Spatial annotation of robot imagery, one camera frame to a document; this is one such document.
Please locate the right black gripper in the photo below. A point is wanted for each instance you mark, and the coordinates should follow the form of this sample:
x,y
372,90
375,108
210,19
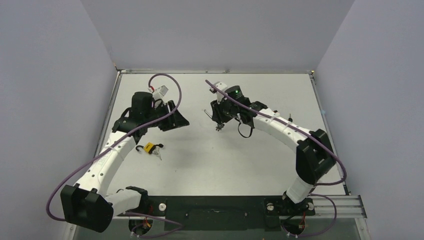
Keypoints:
x,y
220,113

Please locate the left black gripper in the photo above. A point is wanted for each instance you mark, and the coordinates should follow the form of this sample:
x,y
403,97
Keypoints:
x,y
175,121

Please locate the brass padlock key bunch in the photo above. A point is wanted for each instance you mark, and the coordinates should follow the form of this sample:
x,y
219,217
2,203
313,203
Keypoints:
x,y
219,127

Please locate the brass padlock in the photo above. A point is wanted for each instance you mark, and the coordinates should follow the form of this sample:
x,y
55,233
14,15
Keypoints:
x,y
208,114

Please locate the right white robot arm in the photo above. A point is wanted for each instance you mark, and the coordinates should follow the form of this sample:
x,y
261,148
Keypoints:
x,y
313,153

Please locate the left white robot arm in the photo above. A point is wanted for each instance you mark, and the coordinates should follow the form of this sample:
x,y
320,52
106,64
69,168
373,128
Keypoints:
x,y
86,203

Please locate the yellow padlock key bunch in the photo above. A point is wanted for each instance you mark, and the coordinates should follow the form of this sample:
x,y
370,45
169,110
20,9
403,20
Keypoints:
x,y
156,152

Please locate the yellow padlock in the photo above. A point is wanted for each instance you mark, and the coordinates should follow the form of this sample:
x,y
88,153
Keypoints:
x,y
148,148

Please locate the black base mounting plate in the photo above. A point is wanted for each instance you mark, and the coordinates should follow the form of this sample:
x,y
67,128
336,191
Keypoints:
x,y
226,213

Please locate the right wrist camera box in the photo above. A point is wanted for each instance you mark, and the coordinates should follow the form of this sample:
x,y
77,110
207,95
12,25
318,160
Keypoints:
x,y
217,89

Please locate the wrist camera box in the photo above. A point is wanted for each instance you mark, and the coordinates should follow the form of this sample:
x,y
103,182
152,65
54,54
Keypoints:
x,y
217,89
160,92

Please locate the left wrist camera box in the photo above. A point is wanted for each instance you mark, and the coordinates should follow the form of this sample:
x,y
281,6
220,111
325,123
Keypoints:
x,y
160,92

